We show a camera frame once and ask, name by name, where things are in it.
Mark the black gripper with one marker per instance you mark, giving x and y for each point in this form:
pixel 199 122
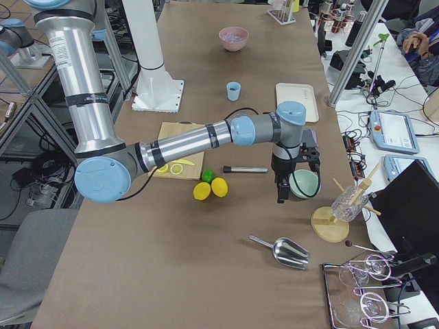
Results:
pixel 280 168

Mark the green lime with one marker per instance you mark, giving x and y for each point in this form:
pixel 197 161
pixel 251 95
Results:
pixel 208 176

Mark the green bowl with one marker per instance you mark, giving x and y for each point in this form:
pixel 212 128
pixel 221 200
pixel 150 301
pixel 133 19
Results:
pixel 304 183

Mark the yellow lemon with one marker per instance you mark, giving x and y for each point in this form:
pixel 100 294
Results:
pixel 201 191
pixel 219 187

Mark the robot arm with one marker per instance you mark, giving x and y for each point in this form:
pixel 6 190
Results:
pixel 106 164

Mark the black monitor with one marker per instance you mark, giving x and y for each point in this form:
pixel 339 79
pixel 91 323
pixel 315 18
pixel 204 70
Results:
pixel 409 210

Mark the green handled grabber tool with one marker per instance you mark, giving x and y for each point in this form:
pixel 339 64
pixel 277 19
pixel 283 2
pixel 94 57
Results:
pixel 382 39

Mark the lower lemon slice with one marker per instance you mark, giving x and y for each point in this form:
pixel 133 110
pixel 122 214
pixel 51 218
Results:
pixel 176 169

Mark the far teach pendant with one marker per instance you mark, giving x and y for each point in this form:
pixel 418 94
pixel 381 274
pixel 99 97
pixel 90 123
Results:
pixel 393 131

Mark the wooden cup tree stand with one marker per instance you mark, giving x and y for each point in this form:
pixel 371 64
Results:
pixel 331 223

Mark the teach pendant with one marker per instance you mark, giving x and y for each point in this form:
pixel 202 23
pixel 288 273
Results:
pixel 393 131
pixel 395 165

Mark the grey folded cloth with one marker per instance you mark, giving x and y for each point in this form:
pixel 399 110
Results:
pixel 309 139

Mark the black picture frame tray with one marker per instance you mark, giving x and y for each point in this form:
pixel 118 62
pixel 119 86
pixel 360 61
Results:
pixel 350 307

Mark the lower yellow lemon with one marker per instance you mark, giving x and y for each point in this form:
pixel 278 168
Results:
pixel 201 191

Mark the yellow plastic knife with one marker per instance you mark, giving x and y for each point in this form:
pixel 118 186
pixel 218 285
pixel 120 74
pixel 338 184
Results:
pixel 183 161

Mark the cream rabbit tray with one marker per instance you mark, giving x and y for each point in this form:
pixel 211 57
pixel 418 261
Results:
pixel 301 93

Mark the light blue cup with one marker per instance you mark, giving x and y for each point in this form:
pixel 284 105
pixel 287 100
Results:
pixel 233 95

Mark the upper yellow lemon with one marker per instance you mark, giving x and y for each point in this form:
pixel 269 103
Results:
pixel 219 187

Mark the clear glass on stand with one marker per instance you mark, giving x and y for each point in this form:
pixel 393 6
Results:
pixel 349 204

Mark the lemon slice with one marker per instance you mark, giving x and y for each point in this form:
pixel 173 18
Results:
pixel 162 170
pixel 176 169

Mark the seated person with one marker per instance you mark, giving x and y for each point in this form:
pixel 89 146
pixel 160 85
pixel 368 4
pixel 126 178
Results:
pixel 418 43

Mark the upper lemon slice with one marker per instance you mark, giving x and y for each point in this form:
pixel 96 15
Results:
pixel 162 170

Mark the clear ice cubes pile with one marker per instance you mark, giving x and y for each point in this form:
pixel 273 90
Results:
pixel 232 34

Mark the steel scoop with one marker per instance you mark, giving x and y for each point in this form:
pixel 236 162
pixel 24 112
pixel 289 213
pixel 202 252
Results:
pixel 286 252

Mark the aluminium frame post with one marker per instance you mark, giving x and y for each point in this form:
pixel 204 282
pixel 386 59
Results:
pixel 376 9

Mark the pink bowl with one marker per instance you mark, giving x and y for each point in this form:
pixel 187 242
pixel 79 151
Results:
pixel 233 47

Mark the wooden cutting board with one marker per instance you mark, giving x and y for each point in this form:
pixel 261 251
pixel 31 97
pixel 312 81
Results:
pixel 190 172

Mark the near teach pendant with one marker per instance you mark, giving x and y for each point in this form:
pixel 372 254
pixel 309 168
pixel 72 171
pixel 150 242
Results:
pixel 395 165

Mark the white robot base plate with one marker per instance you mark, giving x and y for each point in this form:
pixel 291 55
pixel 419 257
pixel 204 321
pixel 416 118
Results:
pixel 157 91

